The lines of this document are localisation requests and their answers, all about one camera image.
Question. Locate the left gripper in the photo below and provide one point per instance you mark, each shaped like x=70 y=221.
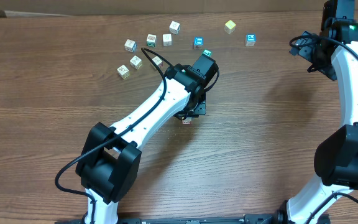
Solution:
x=198 y=109

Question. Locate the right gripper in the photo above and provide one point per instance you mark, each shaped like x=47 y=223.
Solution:
x=308 y=50

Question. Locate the wooden block red edge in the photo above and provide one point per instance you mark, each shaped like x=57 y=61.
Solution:
x=187 y=121

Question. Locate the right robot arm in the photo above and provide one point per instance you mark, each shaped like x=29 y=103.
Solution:
x=334 y=53

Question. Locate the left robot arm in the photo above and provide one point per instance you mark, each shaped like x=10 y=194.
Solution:
x=111 y=154

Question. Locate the green L block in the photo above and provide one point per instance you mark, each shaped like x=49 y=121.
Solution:
x=207 y=52

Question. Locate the wooden block red side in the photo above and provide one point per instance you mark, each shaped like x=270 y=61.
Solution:
x=158 y=61

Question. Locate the plain wooden block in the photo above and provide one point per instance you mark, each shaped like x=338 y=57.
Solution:
x=167 y=40

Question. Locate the wooden block top blue side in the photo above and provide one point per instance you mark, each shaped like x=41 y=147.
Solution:
x=174 y=27

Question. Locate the block with green B side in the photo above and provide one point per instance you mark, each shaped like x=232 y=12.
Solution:
x=151 y=40

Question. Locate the yellow top block far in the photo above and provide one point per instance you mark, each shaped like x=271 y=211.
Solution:
x=229 y=26

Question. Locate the blue P block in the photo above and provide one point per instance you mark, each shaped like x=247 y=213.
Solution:
x=250 y=40

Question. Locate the wooden block car picture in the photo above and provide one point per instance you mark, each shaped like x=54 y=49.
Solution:
x=130 y=45

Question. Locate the wooden block yellow S side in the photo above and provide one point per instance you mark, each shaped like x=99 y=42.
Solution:
x=123 y=72

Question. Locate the cardboard backdrop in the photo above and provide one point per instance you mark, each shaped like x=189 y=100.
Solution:
x=115 y=7

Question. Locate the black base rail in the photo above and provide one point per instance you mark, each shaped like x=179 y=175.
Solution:
x=247 y=219

